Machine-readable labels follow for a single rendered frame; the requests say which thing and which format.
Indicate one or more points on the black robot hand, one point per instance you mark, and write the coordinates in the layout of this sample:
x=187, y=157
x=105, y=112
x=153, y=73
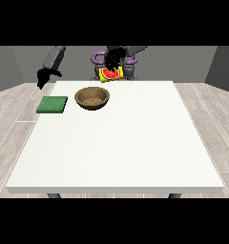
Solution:
x=43, y=76
x=113, y=58

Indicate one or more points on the yellow cup with melon print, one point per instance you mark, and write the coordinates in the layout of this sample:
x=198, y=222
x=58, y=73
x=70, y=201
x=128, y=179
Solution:
x=111, y=75

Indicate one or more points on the green square pad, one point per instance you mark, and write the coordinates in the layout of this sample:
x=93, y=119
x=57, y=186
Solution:
x=52, y=104

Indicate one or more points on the brown wooden bowl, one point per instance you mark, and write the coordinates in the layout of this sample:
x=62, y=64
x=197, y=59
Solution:
x=92, y=97

